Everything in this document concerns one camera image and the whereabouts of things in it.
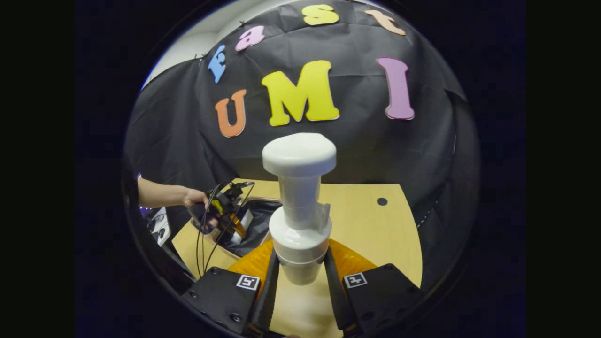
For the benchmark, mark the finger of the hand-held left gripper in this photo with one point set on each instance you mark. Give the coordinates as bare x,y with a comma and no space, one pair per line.
238,227

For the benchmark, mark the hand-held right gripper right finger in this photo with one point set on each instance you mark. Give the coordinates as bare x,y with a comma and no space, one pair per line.
335,300

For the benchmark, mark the black backdrop cloth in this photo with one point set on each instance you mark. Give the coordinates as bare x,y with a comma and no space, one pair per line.
357,141

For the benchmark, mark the white pump bottle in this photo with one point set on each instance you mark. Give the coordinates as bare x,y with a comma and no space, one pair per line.
300,159

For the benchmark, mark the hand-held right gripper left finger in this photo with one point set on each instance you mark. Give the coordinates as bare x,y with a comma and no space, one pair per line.
265,300

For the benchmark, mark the white equipment box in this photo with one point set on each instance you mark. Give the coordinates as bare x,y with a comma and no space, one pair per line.
159,225

